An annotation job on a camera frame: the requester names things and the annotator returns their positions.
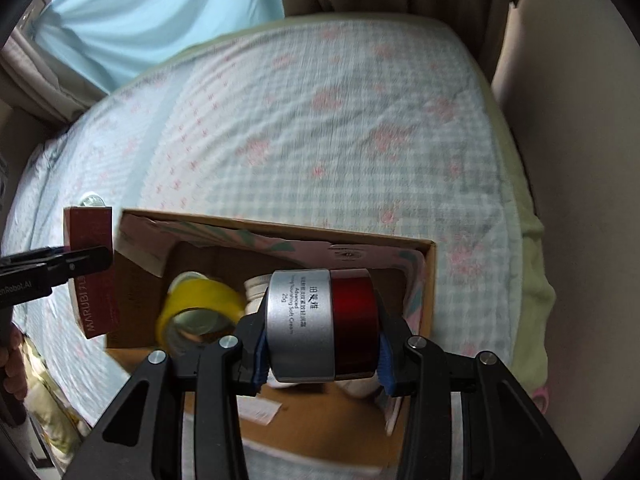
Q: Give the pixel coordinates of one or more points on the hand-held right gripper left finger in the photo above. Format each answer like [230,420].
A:
[257,355]

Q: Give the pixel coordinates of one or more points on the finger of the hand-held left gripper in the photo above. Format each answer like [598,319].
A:
[85,260]
[35,256]

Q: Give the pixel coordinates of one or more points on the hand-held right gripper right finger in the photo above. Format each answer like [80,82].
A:
[385,360]

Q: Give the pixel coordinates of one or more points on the dark red carton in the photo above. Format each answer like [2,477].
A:
[92,300]

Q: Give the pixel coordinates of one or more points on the silver and red cream jar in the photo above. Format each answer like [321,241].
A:
[300,325]

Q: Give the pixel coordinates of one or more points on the white pill bottle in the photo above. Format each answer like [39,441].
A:
[256,287]

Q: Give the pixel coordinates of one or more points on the yellow tape roll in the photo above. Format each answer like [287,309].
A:
[210,292]

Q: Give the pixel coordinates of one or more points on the cardboard box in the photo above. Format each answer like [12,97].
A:
[380,260]

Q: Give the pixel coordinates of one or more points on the person's left hand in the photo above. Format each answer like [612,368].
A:
[12,375]

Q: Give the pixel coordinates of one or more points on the white paper label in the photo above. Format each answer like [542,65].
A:
[260,410]

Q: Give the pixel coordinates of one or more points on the small clear round jar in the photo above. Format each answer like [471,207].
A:
[91,201]

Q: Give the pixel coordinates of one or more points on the pale yellow cloth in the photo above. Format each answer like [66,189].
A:
[50,410]

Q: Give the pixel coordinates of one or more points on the small pink object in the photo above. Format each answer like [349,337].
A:
[541,400]

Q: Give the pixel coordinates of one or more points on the light blue hanging cloth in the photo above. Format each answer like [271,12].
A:
[150,10]

